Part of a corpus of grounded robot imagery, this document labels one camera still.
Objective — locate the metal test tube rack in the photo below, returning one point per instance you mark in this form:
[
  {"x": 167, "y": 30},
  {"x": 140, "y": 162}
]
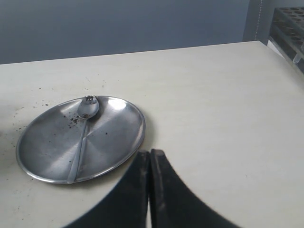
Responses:
[{"x": 287, "y": 33}]

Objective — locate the round stainless steel plate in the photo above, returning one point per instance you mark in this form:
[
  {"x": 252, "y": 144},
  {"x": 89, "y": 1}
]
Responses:
[{"x": 47, "y": 147}]

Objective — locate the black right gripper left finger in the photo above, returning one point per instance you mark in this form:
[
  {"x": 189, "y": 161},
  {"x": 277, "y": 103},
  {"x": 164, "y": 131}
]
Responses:
[{"x": 125, "y": 206}]

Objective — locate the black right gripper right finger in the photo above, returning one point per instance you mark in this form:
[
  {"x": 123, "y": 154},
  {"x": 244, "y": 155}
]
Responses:
[{"x": 173, "y": 204}]

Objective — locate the grey metal frame post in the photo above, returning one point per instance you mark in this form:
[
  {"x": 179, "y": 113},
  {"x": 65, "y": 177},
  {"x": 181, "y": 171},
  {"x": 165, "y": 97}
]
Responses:
[{"x": 258, "y": 21}]

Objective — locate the stainless steel spork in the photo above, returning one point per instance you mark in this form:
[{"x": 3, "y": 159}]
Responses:
[{"x": 87, "y": 109}]

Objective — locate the clear test tube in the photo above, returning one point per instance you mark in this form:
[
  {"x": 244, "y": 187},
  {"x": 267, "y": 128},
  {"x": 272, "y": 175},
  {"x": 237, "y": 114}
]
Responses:
[{"x": 297, "y": 58}]

